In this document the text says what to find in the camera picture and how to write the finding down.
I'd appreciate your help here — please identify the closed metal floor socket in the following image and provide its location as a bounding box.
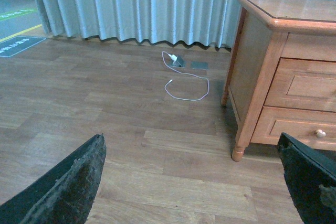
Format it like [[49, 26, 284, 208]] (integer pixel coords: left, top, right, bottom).
[[191, 61, 208, 70]]

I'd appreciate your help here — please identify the open metal floor socket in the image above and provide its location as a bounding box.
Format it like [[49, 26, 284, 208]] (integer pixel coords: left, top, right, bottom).
[[171, 56, 186, 68]]

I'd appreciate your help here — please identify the wooden drawer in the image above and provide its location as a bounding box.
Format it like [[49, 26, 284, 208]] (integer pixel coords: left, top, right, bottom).
[[265, 58, 335, 112], [251, 106, 335, 151]]

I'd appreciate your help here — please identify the white floor cable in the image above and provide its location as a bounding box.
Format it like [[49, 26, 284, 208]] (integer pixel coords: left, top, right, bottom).
[[161, 51, 210, 102]]

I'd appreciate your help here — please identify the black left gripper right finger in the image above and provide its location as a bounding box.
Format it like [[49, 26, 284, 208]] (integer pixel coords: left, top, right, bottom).
[[277, 132, 335, 223]]

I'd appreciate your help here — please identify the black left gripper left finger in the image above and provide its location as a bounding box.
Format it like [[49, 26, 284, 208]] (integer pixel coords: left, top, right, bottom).
[[1, 134, 107, 223]]

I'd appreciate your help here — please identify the wooden nightstand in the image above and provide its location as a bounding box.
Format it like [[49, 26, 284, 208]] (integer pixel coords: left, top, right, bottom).
[[221, 0, 335, 162]]

